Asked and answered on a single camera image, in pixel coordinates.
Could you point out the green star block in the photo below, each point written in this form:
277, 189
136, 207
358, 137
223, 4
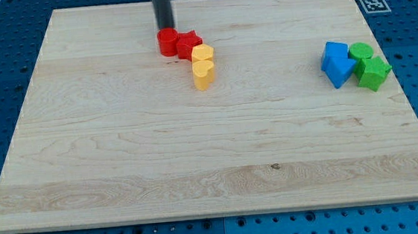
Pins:
372, 72

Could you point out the red star block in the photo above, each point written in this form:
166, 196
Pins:
186, 42

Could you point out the yellow heart block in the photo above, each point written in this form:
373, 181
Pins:
203, 74

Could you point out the black white fiducial marker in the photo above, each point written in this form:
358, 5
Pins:
375, 6

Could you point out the blue cube block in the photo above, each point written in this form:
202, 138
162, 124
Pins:
333, 49

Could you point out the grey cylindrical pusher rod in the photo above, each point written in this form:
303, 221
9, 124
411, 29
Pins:
163, 12

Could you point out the yellow hexagon block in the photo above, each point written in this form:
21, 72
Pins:
202, 52

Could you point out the green cylinder block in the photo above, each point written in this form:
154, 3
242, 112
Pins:
360, 50

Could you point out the red cylinder block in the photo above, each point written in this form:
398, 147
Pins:
168, 39

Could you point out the blue triangle block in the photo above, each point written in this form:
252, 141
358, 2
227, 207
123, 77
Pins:
339, 70

